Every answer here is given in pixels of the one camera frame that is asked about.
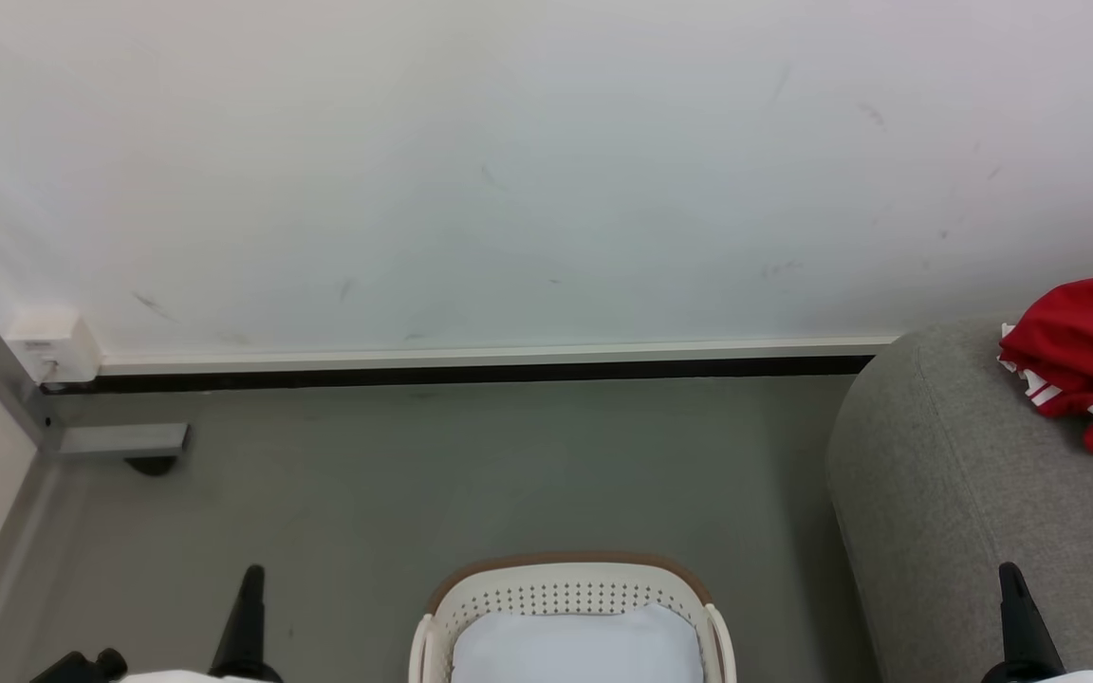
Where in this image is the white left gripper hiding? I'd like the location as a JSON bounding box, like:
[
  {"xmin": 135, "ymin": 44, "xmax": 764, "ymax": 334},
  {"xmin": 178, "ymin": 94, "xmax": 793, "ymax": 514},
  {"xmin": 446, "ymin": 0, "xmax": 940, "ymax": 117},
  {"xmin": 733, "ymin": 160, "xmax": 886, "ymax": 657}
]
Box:
[{"xmin": 120, "ymin": 564, "xmax": 284, "ymax": 683}]

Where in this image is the red sports jersey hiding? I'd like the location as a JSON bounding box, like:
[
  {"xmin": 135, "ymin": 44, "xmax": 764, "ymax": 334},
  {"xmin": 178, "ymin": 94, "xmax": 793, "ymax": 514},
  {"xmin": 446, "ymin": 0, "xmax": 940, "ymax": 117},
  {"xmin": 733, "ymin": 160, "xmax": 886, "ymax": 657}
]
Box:
[{"xmin": 997, "ymin": 276, "xmax": 1093, "ymax": 473}]

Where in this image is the white laundry basket brown rim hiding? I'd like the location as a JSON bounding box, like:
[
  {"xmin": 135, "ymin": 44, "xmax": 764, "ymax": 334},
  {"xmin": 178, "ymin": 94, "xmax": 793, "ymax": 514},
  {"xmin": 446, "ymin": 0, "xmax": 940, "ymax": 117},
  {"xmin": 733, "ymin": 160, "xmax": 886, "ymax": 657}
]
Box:
[{"xmin": 408, "ymin": 552, "xmax": 739, "ymax": 683}]

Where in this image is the pale blue clothing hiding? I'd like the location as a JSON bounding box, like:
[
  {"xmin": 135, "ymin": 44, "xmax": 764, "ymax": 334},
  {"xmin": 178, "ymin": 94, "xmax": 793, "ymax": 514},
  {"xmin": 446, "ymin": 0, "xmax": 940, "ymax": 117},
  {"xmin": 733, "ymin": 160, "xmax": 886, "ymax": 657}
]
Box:
[{"xmin": 450, "ymin": 603, "xmax": 705, "ymax": 683}]

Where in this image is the grey fabric sofa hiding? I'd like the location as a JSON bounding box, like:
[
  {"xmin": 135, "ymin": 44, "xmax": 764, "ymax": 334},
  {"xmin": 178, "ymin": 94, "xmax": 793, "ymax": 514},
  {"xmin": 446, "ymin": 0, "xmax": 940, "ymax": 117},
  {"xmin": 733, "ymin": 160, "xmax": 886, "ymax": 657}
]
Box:
[{"xmin": 826, "ymin": 318, "xmax": 1093, "ymax": 683}]

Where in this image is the grey metal partition foot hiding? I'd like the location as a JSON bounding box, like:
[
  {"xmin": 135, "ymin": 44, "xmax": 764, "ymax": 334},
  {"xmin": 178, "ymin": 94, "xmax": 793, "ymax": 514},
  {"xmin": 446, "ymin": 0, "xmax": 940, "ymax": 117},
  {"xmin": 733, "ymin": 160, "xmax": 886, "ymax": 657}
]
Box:
[{"xmin": 55, "ymin": 422, "xmax": 191, "ymax": 477}]

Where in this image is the white and black baseboard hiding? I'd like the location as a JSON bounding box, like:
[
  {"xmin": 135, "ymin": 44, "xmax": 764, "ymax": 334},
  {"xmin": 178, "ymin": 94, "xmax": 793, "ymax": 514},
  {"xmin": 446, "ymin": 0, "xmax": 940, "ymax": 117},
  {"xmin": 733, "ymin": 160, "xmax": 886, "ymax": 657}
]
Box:
[{"xmin": 42, "ymin": 334, "xmax": 900, "ymax": 395}]

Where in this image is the white wall socket box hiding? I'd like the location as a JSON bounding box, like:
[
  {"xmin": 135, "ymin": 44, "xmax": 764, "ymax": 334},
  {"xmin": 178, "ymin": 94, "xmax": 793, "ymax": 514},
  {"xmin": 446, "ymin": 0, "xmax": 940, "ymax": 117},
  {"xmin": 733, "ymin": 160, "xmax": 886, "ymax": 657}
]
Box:
[{"xmin": 8, "ymin": 313, "xmax": 103, "ymax": 385}]

